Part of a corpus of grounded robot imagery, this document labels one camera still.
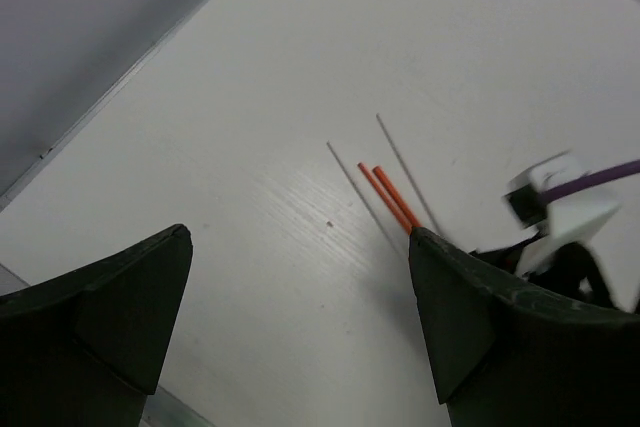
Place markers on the orange chopstick lower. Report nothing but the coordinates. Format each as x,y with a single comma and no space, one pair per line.
391,206

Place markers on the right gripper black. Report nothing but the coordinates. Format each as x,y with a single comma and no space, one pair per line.
572,271

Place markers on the orange chopstick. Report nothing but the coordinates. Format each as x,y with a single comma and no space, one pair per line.
405,214
391,206

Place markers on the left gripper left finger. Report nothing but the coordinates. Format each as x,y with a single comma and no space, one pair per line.
87,348

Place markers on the orange chopstick upper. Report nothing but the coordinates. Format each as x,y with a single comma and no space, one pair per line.
405,214

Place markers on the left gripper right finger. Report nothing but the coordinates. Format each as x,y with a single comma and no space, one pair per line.
505,352

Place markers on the white chopstick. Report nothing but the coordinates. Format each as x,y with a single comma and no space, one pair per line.
437,227
347,171

